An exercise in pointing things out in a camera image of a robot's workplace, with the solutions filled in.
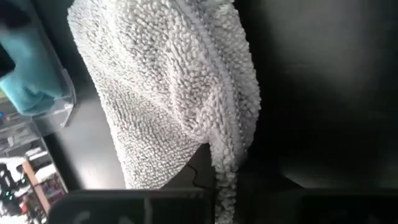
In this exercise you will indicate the clear plastic bin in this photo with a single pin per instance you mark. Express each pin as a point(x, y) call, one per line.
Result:
point(66, 105)

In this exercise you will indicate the grey microfiber towel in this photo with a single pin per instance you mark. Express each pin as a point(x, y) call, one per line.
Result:
point(161, 77)

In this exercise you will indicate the teal microfiber towel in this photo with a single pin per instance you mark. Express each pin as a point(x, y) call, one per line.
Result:
point(34, 77)

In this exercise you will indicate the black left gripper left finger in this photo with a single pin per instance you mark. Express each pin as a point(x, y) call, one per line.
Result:
point(202, 174)

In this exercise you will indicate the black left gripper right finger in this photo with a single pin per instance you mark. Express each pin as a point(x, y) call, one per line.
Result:
point(267, 199)

